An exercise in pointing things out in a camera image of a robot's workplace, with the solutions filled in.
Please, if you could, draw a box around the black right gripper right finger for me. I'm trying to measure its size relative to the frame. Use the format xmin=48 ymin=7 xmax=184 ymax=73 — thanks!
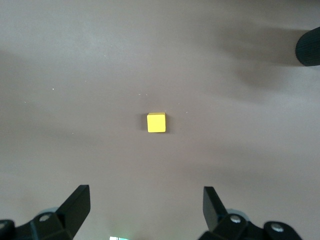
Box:
xmin=198 ymin=186 xmax=304 ymax=240

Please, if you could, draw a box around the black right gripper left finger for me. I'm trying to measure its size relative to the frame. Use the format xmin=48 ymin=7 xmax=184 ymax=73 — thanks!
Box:
xmin=0 ymin=184 xmax=91 ymax=240

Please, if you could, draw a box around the yellow cube block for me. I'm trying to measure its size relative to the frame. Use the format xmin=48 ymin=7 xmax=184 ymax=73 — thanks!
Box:
xmin=146 ymin=111 xmax=167 ymax=134

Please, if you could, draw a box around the black padded cylinder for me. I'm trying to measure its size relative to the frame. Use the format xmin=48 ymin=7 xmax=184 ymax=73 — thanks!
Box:
xmin=294 ymin=26 xmax=320 ymax=67

